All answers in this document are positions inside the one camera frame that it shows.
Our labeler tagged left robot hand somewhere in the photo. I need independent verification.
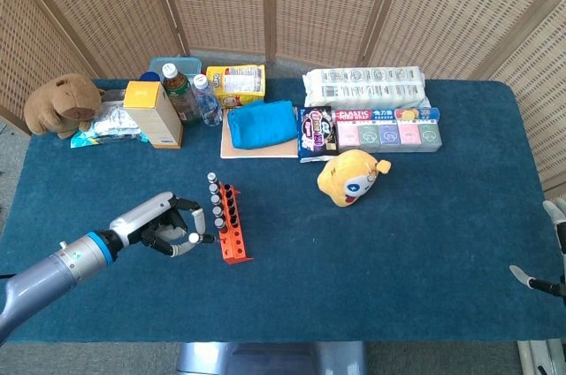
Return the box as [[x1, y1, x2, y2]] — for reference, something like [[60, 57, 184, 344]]
[[109, 190, 217, 259]]

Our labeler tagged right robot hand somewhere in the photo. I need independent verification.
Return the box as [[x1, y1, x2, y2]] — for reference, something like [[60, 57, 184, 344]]
[[509, 197, 566, 298]]

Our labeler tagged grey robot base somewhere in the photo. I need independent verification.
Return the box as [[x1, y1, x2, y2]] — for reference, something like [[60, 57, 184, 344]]
[[176, 341, 369, 375]]

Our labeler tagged orange test tube rack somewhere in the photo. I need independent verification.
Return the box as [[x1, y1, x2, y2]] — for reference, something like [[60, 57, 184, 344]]
[[217, 187, 255, 266]]

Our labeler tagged crumpled plastic wrapper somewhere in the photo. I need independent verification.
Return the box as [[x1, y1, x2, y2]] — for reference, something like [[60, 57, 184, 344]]
[[69, 100, 149, 149]]

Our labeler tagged tall cream yellow carton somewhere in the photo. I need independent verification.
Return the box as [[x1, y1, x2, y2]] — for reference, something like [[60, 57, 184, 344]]
[[122, 80, 185, 150]]

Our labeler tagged green tea bottle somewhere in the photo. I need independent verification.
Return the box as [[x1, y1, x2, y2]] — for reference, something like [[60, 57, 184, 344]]
[[159, 62, 202, 126]]

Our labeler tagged clear water bottle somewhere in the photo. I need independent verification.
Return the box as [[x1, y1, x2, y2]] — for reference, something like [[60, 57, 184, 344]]
[[192, 73, 224, 127]]

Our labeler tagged blue pouch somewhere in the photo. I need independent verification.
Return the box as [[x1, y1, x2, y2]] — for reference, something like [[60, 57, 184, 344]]
[[226, 99, 299, 150]]

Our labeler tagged brown capybara plush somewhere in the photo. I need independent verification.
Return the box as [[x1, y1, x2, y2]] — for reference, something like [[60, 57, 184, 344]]
[[22, 73, 107, 141]]

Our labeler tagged blue plastic container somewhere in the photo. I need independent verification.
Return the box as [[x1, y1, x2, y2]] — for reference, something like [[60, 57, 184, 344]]
[[147, 55, 203, 85]]

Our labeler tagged yellow snack box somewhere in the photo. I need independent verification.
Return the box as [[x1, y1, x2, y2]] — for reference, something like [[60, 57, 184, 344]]
[[205, 64, 267, 110]]

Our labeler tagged dark purple snack pack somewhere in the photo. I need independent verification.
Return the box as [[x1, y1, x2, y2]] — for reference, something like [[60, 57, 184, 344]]
[[297, 104, 340, 164]]

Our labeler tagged pastel tissue packet bundle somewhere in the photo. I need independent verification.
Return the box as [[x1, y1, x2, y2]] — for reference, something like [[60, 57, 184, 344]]
[[336, 119, 444, 155]]

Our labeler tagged yellow plush toy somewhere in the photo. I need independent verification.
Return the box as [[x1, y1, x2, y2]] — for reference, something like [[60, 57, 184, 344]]
[[316, 148, 393, 209]]

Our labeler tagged plastic food wrap box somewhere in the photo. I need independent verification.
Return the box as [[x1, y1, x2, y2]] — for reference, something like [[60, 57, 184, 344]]
[[333, 106, 441, 123]]

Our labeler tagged white tissue roll pack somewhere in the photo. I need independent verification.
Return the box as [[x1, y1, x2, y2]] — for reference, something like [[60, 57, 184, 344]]
[[302, 65, 432, 110]]

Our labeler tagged rattan folding screen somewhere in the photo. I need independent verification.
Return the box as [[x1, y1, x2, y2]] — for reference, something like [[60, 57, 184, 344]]
[[0, 0, 566, 193]]

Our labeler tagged white metal frame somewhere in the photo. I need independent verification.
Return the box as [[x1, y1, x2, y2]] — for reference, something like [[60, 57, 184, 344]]
[[516, 339, 566, 375]]

